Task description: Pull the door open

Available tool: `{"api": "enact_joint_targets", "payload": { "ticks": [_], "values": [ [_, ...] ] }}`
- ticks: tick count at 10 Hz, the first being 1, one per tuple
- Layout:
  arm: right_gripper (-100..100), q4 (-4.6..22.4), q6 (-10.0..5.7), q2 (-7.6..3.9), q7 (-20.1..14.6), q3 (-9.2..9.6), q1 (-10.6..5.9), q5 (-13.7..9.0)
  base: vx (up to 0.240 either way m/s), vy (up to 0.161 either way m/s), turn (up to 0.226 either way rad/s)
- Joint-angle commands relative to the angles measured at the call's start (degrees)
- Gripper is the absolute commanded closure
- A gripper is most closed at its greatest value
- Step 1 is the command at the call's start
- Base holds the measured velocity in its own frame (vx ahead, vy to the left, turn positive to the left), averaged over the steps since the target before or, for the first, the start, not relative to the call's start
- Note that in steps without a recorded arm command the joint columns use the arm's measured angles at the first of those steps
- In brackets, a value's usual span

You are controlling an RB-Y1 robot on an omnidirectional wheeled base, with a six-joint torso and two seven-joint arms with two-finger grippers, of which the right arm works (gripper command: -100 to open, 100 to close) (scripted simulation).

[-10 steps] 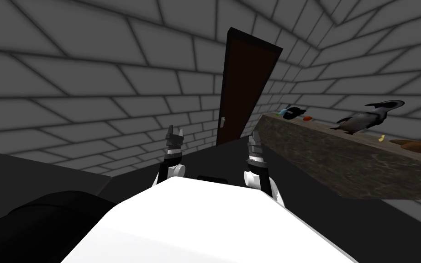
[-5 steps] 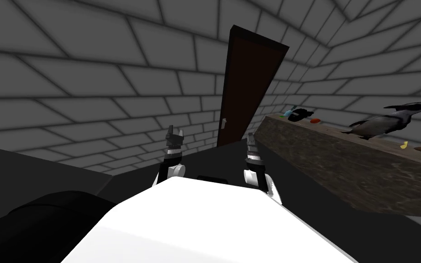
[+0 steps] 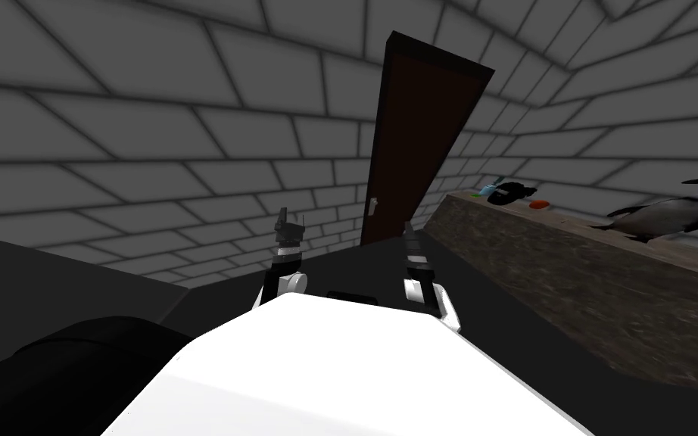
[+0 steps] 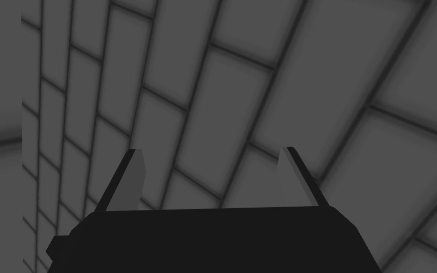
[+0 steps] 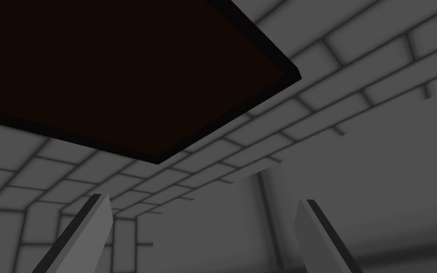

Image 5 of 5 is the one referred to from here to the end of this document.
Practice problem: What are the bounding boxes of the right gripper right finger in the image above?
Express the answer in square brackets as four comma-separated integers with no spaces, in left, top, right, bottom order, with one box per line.
[293,199,364,273]

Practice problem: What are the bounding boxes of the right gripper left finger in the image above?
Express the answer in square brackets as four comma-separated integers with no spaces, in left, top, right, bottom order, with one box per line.
[32,193,114,273]

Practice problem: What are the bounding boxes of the dark brown table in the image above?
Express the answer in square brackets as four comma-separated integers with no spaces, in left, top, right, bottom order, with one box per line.
[0,0,302,165]

